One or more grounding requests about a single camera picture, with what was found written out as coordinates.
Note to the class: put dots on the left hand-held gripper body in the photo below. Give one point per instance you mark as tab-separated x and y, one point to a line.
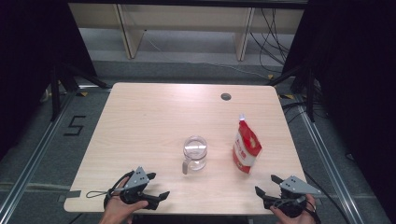
137	180

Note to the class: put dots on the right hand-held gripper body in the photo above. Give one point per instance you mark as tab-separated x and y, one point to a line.
295	186

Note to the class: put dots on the red and white spout pouch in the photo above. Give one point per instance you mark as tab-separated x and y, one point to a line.
246	149

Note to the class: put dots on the clear glass jar with lid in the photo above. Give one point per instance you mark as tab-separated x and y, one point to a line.
194	161

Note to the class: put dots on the person's right hand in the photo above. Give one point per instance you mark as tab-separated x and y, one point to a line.
292	220

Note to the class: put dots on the person's left hand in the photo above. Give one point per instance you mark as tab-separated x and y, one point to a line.
116	211

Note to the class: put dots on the grey tape strip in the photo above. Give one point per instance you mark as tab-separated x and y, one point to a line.
70	195

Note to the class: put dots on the black metal stand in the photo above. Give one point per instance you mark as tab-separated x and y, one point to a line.
309	93
55	93

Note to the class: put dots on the black curtain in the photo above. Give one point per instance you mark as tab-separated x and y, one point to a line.
358	77
31	62

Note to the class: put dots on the light wooden shelf unit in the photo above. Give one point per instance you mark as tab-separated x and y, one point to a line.
186	17

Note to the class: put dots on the metal floor rail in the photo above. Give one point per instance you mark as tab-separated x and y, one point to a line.
37	155
323	155

